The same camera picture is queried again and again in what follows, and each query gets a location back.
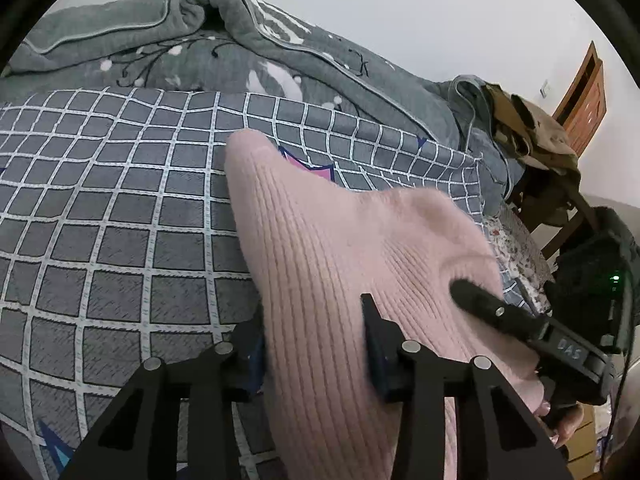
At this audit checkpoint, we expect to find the pink knitted sweater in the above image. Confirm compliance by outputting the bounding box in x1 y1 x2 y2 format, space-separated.
224 130 544 479

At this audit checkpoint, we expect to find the person's right hand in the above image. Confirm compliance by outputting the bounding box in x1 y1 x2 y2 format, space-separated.
534 401 585 448

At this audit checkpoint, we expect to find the floral bed sheet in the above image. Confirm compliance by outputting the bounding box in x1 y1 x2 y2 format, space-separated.
484 205 553 315

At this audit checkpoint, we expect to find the dark wooden chair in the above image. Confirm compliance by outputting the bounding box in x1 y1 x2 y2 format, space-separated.
506 166 599 259

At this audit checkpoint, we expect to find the brown camouflage garment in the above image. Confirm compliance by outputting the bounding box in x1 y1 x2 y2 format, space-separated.
484 84 580 177

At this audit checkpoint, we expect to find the grey checked duvet with stars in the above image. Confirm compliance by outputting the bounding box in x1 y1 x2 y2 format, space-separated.
1 87 483 479

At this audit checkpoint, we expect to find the wooden door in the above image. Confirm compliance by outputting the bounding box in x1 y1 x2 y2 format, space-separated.
552 41 606 157

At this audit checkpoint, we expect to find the grey-green quilted blanket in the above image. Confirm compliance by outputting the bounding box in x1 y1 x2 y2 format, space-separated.
1 0 524 208

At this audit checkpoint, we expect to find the white wall switch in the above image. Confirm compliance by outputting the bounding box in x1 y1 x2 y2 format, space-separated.
539 79 550 99

